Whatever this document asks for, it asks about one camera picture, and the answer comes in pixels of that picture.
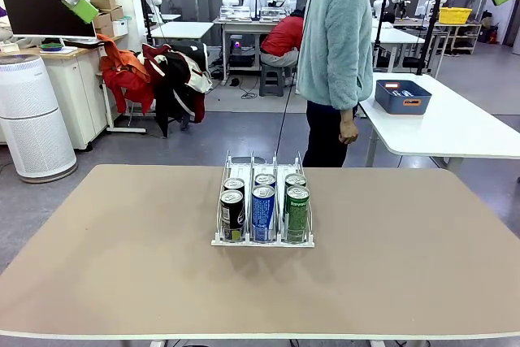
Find blue plastic bin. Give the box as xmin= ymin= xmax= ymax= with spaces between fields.
xmin=374 ymin=80 xmax=432 ymax=115

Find black beverage can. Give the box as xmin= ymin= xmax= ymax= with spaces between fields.
xmin=223 ymin=177 xmax=246 ymax=197

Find blue beverage can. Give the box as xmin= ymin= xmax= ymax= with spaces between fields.
xmin=253 ymin=173 xmax=277 ymax=189
xmin=250 ymin=184 xmax=277 ymax=242

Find light green beverage can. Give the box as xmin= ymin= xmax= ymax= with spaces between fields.
xmin=285 ymin=185 xmax=311 ymax=242
xmin=284 ymin=173 xmax=308 ymax=189

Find person's right hand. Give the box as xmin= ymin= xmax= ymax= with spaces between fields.
xmin=339 ymin=109 xmax=360 ymax=145

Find black computer monitor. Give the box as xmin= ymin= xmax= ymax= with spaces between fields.
xmin=0 ymin=0 xmax=98 ymax=39

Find yellow plastic crate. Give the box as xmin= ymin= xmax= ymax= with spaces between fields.
xmin=438 ymin=7 xmax=474 ymax=25

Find wooden shelf table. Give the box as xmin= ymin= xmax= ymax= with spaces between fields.
xmin=433 ymin=21 xmax=483 ymax=55

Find orange jacket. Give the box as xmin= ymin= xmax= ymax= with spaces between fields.
xmin=97 ymin=33 xmax=156 ymax=116

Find black tripod stand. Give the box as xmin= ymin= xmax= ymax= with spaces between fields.
xmin=414 ymin=0 xmax=449 ymax=76
xmin=372 ymin=0 xmax=392 ymax=68

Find white cabinet desk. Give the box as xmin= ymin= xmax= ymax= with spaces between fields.
xmin=0 ymin=36 xmax=123 ymax=151

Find white background table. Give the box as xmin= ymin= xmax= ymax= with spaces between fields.
xmin=370 ymin=24 xmax=427 ymax=75
xmin=149 ymin=20 xmax=215 ymax=44

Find red black white jacket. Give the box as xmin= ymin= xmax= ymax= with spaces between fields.
xmin=141 ymin=42 xmax=213 ymax=139

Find white cylindrical air purifier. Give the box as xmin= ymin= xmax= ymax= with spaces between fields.
xmin=0 ymin=54 xmax=78 ymax=184

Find large white side table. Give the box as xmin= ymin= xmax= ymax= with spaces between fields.
xmin=357 ymin=72 xmax=520 ymax=174

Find grey background workbench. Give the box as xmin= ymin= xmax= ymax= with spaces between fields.
xmin=213 ymin=5 xmax=304 ymax=76

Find black computer tower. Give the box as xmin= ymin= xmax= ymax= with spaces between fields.
xmin=228 ymin=36 xmax=262 ymax=68

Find person in teal fleece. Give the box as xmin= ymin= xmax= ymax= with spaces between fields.
xmin=296 ymin=0 xmax=373 ymax=111

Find grey plastic stool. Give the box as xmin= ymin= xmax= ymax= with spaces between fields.
xmin=258 ymin=63 xmax=294 ymax=98

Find crouching person in red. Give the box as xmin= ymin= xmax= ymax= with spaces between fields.
xmin=259 ymin=9 xmax=306 ymax=68

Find black trousers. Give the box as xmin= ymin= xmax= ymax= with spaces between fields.
xmin=302 ymin=101 xmax=358 ymax=168

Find black can with yellow base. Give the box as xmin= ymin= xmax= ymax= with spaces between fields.
xmin=219 ymin=190 xmax=245 ymax=242

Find white clothes rack frame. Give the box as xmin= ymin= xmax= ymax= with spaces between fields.
xmin=96 ymin=72 xmax=148 ymax=136

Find white wire can dispenser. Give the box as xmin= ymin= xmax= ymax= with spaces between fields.
xmin=210 ymin=150 xmax=316 ymax=249

